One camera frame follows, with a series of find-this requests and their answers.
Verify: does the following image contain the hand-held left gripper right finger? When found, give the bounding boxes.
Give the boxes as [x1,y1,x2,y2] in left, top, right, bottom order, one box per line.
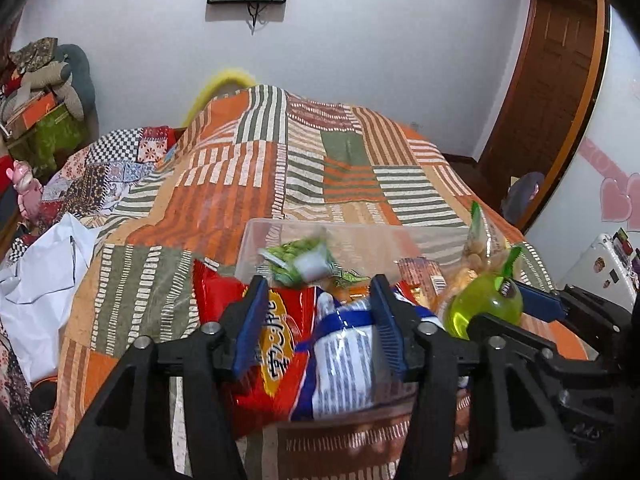
[369,274,583,480]

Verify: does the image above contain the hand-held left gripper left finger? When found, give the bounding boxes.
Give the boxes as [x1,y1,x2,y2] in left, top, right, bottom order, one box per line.
[58,275,271,480]

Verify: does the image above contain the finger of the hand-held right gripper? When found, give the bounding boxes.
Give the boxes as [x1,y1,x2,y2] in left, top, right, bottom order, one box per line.
[467,312,557,367]
[512,279,564,322]

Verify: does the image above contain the red snack bag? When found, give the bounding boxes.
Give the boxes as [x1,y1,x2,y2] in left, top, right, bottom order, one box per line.
[192,258,327,439]

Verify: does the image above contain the green apple-shaped jelly pack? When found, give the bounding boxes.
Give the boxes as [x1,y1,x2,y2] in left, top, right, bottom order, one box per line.
[447,246,525,339]

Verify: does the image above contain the white blue snack packet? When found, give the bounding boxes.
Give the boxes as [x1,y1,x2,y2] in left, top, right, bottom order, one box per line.
[289,291,442,422]

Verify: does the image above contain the brown cake packet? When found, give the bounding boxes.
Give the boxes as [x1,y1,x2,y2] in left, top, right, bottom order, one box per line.
[396,256,449,307]

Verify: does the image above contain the green pea snack packet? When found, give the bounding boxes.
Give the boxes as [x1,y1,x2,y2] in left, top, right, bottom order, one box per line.
[256,236,342,287]

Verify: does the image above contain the clear plastic container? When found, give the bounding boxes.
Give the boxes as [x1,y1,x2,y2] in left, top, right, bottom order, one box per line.
[234,217,473,291]

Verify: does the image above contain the clear packet beige snacks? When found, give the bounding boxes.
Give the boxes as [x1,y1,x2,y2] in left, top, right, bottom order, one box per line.
[460,201,523,287]

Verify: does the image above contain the white stickered case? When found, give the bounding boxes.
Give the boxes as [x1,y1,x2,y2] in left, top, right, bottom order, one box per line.
[555,231,640,312]

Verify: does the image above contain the grey cloth bundle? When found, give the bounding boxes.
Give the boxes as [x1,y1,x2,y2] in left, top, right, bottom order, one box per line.
[500,171,547,227]

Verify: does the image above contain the orange striped patchwork blanket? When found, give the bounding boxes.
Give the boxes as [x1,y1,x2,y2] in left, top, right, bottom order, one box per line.
[49,84,589,479]

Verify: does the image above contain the white wardrobe pink hearts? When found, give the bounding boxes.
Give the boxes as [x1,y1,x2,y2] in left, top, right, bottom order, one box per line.
[525,10,640,287]

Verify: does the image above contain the checkered patchwork quilt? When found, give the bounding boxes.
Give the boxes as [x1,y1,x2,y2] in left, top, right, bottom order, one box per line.
[0,126,187,461]

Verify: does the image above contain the white cloth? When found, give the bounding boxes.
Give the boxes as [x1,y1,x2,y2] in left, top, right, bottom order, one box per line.
[0,212,99,384]

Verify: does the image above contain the wooden door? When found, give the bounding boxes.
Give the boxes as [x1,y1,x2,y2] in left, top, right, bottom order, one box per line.
[479,0,596,207]

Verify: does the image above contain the dark round object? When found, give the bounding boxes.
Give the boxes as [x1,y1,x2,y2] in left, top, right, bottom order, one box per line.
[29,379,59,412]

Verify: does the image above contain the yellow hoop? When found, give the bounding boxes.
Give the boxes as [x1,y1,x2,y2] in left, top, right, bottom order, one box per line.
[182,69,259,127]

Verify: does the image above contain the pink plush toy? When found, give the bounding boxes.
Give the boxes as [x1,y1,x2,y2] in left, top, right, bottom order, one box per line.
[6,160,44,222]

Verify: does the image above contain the red box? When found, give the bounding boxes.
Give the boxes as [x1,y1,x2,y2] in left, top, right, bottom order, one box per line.
[0,155,18,196]

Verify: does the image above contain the grey blue cushion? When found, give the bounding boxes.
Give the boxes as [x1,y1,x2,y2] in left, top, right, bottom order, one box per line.
[54,44,97,122]

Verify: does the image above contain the orange cardboard box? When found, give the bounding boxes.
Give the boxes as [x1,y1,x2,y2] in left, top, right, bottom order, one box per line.
[0,91,61,138]

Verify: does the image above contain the dark patterned cloth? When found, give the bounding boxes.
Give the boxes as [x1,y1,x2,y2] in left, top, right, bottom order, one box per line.
[10,37,60,73]

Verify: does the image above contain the wooden door frame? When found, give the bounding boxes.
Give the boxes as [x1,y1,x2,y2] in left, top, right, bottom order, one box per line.
[475,0,612,233]

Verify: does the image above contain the black hanging cable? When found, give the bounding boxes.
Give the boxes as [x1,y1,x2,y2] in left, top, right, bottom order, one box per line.
[247,1,266,36]

